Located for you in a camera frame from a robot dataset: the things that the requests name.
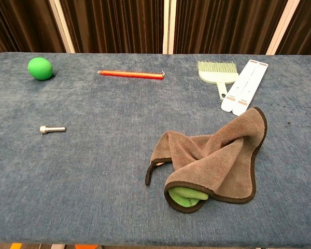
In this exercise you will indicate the green soft object under cloth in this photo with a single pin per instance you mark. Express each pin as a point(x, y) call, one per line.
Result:
point(182, 197)

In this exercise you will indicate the blue fabric table cover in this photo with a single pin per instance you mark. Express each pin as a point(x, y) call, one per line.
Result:
point(106, 155)

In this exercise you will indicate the white folding stand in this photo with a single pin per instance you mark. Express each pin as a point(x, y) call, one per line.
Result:
point(245, 85)

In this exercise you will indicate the green foam ball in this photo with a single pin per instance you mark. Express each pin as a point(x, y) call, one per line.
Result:
point(40, 68)

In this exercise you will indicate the orange floor object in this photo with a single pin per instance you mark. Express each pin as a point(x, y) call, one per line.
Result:
point(15, 246)
point(86, 247)

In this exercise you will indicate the brown microfibre cloth black trim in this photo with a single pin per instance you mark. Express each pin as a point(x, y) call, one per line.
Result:
point(223, 160)

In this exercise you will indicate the red stick with metal hook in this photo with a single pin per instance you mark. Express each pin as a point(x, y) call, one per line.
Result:
point(129, 74)

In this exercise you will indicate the dark brown curtain panel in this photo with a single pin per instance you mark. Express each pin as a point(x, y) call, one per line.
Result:
point(223, 23)
point(305, 28)
point(114, 23)
point(20, 23)

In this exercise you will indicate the silver metal bolt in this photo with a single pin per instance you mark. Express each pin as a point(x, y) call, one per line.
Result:
point(51, 129)

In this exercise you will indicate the pale green hand brush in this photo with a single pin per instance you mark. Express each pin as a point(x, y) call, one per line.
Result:
point(217, 76)

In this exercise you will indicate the white frame post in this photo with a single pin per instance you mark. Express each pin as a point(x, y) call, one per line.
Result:
point(281, 28)
point(63, 31)
point(169, 26)

